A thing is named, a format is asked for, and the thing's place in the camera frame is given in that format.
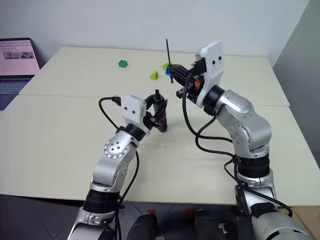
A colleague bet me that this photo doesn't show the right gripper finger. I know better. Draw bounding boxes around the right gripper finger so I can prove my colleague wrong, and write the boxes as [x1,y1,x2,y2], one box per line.
[168,64,193,75]
[170,70,189,86]

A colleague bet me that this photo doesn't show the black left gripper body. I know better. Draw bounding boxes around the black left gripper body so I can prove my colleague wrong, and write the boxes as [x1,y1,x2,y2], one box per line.
[142,111,162,131]

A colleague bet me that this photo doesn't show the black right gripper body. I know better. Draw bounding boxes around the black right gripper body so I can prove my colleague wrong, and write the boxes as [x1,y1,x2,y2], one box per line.
[175,57,207,103]

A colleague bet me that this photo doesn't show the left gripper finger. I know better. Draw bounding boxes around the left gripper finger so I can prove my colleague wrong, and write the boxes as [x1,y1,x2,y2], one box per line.
[152,98,169,124]
[144,94,158,114]

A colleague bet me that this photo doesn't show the long dark metal bit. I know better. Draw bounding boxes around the long dark metal bit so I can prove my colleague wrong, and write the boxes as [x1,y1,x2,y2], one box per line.
[165,38,175,84]

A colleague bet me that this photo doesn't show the dark rounded shape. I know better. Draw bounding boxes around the dark rounded shape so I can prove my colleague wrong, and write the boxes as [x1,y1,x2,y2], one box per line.
[124,213,159,240]
[193,208,236,240]

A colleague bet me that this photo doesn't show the open laptop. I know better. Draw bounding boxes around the open laptop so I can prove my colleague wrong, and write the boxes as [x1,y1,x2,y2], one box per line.
[0,37,41,111]

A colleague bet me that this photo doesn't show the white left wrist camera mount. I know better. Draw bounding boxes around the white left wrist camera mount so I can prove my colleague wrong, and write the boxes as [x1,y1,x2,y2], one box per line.
[120,94,152,137]

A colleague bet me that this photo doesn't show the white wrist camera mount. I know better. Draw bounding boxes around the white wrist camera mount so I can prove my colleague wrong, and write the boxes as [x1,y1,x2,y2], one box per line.
[120,94,152,137]
[194,40,226,109]

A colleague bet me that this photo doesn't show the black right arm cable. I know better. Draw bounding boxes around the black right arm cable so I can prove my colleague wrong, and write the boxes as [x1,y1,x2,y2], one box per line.
[181,69,294,219]

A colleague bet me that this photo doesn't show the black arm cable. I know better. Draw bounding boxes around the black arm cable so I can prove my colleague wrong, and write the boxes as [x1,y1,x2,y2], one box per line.
[181,69,294,219]
[98,95,141,240]

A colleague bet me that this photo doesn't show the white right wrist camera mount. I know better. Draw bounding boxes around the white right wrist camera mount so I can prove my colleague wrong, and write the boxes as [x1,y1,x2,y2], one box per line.
[194,40,226,109]

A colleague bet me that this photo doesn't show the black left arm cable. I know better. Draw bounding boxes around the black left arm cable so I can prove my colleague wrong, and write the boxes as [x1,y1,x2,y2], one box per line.
[98,95,141,240]

